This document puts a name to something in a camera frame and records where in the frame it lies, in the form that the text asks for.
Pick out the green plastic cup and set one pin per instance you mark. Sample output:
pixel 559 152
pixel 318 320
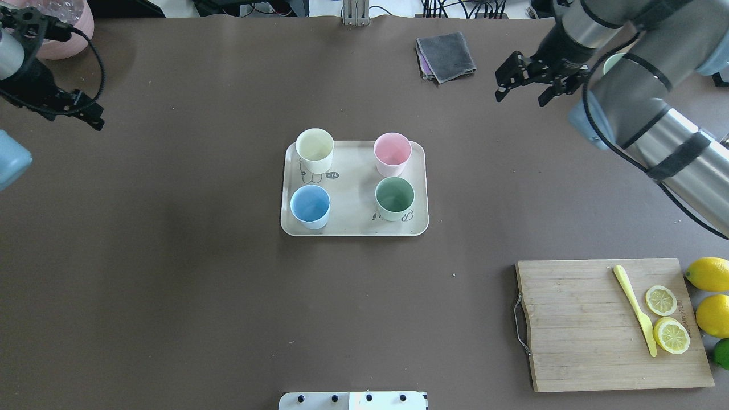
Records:
pixel 394 197

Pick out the pink plastic cup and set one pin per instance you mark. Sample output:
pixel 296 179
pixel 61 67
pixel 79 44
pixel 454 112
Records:
pixel 392 152

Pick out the blue plastic cup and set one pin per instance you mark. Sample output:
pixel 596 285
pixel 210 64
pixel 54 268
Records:
pixel 310 205

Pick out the yellow plastic knife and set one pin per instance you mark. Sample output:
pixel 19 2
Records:
pixel 646 325

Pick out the pink bowl with ice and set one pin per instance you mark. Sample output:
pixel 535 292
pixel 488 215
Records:
pixel 58 29

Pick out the wooden cutting board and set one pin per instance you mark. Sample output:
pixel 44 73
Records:
pixel 582 334

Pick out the whole yellow lemon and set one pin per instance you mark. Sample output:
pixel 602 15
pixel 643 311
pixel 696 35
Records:
pixel 709 274
pixel 712 315

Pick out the green lime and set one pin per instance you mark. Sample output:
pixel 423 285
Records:
pixel 720 353

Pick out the aluminium frame post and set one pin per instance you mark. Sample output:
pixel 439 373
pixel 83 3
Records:
pixel 356 12

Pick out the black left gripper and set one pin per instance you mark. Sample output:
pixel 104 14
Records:
pixel 32 80

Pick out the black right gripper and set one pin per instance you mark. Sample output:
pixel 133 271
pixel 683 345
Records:
pixel 559 58

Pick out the cream plastic cup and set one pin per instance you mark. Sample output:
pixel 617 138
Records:
pixel 315 147

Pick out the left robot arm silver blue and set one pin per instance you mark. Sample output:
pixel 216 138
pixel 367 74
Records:
pixel 16 158

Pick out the lemon slice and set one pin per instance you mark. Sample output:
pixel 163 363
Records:
pixel 661 301
pixel 671 336

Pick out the green bowl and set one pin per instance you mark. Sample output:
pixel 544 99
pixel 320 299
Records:
pixel 610 62

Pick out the cream rabbit tray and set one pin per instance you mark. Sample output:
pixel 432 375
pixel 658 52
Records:
pixel 351 183

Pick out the grey folded cloth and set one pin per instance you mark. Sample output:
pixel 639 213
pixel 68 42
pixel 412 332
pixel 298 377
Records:
pixel 445 57

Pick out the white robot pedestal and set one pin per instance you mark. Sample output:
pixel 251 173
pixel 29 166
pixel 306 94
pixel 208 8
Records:
pixel 391 399

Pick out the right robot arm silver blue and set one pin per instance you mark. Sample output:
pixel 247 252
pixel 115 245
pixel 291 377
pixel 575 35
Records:
pixel 624 57

